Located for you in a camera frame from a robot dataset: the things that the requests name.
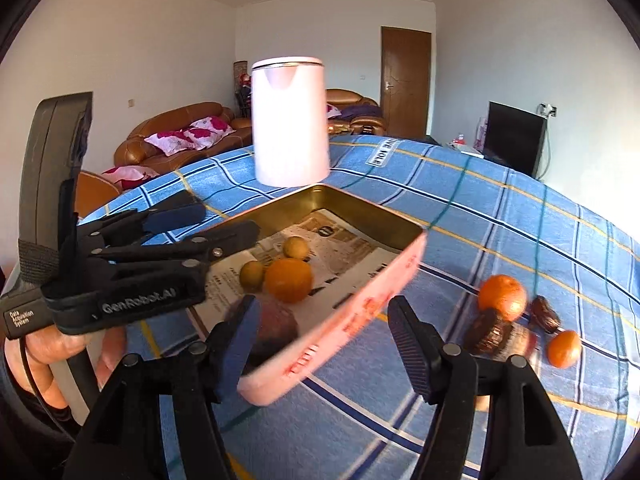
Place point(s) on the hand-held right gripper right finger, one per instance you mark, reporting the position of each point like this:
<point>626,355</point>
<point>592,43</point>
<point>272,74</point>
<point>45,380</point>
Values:
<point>411,347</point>

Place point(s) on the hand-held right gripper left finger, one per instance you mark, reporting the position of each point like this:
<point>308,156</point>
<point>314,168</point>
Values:
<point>239,347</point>

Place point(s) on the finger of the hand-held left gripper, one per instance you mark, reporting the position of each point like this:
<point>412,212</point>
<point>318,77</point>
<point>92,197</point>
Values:
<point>225,242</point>
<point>170,215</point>

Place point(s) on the pink metal tin box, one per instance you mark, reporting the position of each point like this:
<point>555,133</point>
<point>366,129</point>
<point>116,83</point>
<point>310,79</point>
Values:
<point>352,320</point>

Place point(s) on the person's left hand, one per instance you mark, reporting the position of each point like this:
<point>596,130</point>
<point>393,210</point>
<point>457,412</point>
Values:
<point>45,350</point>

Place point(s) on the small yellow-green fruit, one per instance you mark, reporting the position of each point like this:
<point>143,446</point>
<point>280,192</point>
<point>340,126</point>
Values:
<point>296,248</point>
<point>251,275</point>

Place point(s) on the dark red fruit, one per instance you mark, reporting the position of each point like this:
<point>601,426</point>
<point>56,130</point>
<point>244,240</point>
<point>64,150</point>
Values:
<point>277,327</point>

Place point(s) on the pink floral pillow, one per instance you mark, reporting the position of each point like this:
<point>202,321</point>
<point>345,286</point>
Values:
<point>175,142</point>
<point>212,126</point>
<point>127,175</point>

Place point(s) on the large orange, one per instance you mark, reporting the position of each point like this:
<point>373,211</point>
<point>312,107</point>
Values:
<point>502,297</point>
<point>288,280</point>

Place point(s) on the brown leather sofa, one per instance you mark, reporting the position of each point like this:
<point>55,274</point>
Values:
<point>150,142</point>

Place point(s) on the large brown wrinkled fruit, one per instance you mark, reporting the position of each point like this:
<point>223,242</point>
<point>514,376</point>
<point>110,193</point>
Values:
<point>492,332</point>

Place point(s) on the newspaper lining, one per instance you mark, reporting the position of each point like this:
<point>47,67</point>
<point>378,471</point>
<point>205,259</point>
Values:
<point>345,252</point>

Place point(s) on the dark brown date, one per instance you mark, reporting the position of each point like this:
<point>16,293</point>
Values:
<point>545,314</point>

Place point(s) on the white electric kettle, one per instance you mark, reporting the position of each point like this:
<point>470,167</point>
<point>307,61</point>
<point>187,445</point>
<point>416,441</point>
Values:
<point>290,120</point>

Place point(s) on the blue plaid tablecloth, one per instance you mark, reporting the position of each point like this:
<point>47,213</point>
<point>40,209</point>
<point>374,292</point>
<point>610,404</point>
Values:
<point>500,225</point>

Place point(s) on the small tangerine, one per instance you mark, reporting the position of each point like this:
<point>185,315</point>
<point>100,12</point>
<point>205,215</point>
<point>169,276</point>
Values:
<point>564,349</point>

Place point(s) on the brown leather armchair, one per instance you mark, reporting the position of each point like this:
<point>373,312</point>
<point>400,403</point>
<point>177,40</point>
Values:
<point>357,110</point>

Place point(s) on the purple cloth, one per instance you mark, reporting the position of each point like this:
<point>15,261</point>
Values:
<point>365,111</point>

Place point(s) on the pink package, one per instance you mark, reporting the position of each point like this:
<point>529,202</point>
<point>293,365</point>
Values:
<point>481,134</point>

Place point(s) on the black television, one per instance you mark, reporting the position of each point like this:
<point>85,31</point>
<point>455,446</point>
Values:
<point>512,137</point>

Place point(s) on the brown wooden door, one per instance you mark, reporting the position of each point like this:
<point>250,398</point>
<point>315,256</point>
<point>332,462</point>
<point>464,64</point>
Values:
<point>406,82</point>

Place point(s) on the white wall socket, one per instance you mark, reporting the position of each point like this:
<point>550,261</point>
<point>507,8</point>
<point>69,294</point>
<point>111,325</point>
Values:
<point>548,109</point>

